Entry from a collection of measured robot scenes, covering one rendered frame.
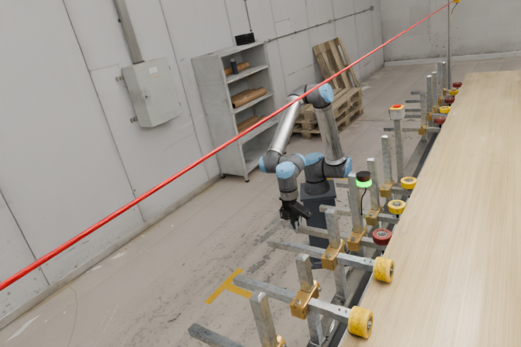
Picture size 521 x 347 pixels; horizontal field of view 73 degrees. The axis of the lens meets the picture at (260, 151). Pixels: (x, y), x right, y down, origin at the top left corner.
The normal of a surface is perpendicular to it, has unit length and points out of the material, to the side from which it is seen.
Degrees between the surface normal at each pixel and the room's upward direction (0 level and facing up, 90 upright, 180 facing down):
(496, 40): 90
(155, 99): 90
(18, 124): 90
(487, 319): 0
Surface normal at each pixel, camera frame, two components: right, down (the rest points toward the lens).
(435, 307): -0.19, -0.91
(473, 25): -0.58, 0.40
